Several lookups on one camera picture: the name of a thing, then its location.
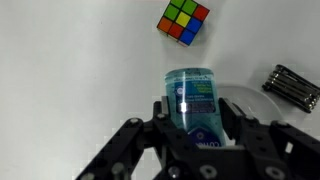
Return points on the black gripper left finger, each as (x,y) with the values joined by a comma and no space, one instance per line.
(162,114)

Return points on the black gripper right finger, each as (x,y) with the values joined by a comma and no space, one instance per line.
(233,118)

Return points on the small blue sanitizer bottle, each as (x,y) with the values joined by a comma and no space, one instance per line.
(193,105)

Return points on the white bowl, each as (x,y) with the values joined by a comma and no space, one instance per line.
(251,102)

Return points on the black folding hex key set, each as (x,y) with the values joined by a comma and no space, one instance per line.
(292,87)

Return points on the multicoloured puzzle cube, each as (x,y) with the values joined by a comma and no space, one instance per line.
(182,20)

